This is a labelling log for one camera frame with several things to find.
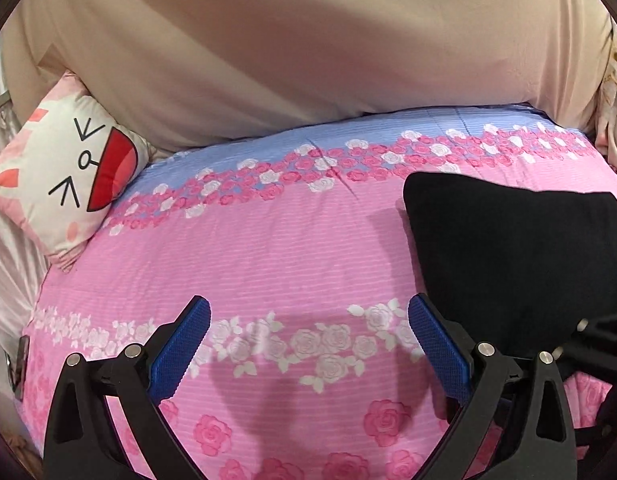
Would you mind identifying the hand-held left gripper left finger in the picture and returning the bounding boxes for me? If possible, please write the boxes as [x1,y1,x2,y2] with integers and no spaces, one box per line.
[42,295,212,480]

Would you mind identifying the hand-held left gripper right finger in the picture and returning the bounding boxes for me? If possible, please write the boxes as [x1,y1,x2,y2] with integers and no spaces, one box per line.
[407,293,580,480]

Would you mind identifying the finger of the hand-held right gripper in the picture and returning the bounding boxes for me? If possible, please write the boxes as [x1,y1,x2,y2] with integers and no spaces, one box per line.
[559,316,617,387]

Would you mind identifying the black pants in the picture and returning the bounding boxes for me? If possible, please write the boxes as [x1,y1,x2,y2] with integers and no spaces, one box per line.
[403,171,617,380]

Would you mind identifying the pink rose print bed sheet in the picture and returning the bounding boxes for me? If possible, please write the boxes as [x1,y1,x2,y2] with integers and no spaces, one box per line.
[8,102,617,480]

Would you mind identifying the black phone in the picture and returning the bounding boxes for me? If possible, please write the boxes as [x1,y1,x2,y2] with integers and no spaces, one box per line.
[7,335,32,402]

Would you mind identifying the silver satin cloth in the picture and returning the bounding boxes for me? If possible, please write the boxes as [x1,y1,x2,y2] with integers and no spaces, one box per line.
[0,40,55,461]

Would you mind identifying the cat face pillow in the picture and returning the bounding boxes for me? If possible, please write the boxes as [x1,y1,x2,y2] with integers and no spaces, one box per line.
[0,71,150,274]

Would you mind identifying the pale floral blanket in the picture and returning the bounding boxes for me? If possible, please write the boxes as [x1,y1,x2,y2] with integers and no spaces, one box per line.
[593,25,617,177]

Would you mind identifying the beige padded headboard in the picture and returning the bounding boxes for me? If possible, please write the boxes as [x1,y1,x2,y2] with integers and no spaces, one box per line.
[3,0,615,155]

